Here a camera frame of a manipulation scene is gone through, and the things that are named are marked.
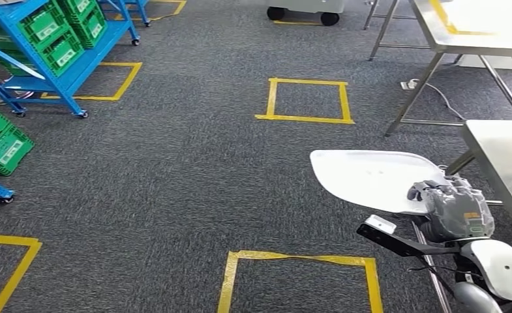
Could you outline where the stainless steel table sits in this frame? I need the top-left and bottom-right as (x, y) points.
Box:
(363, 0), (512, 138)

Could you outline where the yellow tape single rectangle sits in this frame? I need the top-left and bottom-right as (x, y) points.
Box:
(428, 0), (496, 37)

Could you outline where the stainless steel workbench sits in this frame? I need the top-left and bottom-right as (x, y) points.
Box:
(411, 120), (512, 313)

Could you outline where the chrome stool base ring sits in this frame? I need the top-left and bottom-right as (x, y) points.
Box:
(0, 84), (35, 106)

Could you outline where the white wheeled cart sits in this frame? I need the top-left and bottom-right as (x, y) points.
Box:
(266, 0), (345, 27)

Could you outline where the white cabinet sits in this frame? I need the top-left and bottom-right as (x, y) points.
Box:
(456, 53), (512, 70)

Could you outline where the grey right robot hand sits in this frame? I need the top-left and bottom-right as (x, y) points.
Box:
(406, 175), (496, 243)

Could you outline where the yellow floor tape square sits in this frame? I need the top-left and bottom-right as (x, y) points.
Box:
(0, 233), (43, 313)

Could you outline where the broad white plastic part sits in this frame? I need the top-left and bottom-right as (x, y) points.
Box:
(309, 149), (449, 216)

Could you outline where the white power cable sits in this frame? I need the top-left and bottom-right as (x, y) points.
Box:
(411, 79), (468, 122)

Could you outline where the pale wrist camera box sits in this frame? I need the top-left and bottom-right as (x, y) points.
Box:
(364, 215), (398, 235)

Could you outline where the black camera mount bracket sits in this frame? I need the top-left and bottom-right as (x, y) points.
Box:
(356, 224), (462, 258)

